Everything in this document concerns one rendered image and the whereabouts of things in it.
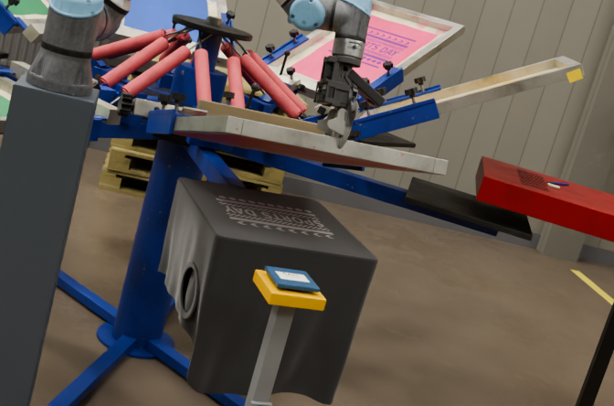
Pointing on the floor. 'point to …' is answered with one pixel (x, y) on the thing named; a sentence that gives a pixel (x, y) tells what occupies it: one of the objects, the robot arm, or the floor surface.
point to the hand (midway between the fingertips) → (339, 143)
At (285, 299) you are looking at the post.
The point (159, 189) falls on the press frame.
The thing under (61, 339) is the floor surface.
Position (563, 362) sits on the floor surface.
